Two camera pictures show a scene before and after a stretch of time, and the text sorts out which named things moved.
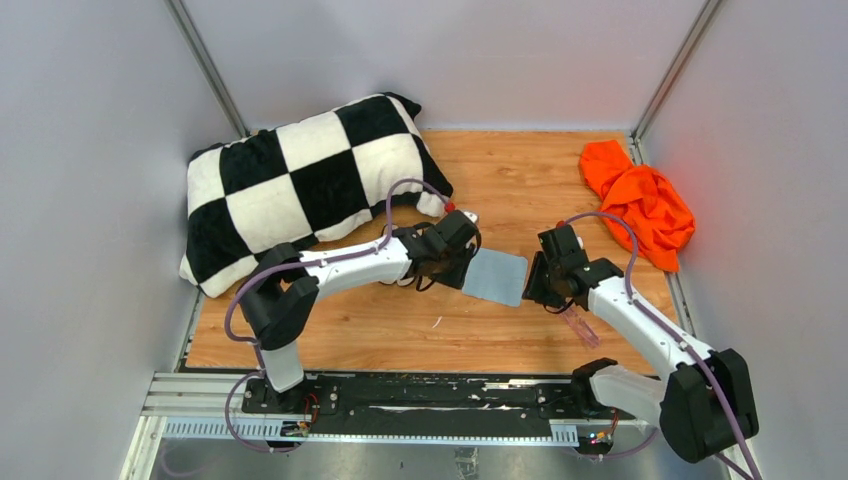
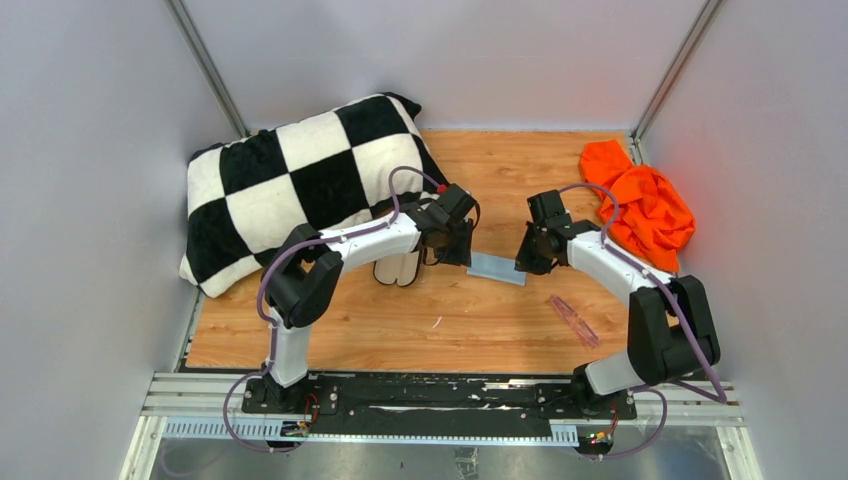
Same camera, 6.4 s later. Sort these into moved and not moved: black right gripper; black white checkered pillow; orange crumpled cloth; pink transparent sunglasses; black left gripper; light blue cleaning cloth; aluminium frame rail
Moved: black right gripper; black left gripper; light blue cleaning cloth
Not moved: orange crumpled cloth; black white checkered pillow; pink transparent sunglasses; aluminium frame rail
